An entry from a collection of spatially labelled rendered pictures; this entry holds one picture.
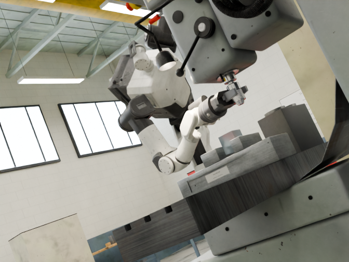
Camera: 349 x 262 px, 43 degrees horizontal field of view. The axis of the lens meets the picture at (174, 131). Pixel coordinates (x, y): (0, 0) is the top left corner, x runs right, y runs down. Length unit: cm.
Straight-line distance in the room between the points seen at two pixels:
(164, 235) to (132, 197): 1118
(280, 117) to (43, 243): 602
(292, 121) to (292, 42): 159
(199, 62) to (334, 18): 51
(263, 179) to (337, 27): 43
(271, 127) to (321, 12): 68
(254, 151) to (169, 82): 81
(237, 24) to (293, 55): 190
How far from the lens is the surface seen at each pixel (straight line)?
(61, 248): 753
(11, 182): 1010
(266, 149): 127
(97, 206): 1122
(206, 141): 221
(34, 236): 739
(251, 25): 143
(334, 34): 122
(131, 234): 102
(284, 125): 178
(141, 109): 192
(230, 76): 157
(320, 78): 326
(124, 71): 212
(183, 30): 157
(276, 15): 140
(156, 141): 189
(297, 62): 332
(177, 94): 206
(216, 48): 150
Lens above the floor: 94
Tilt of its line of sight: 10 degrees up
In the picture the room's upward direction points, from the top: 24 degrees counter-clockwise
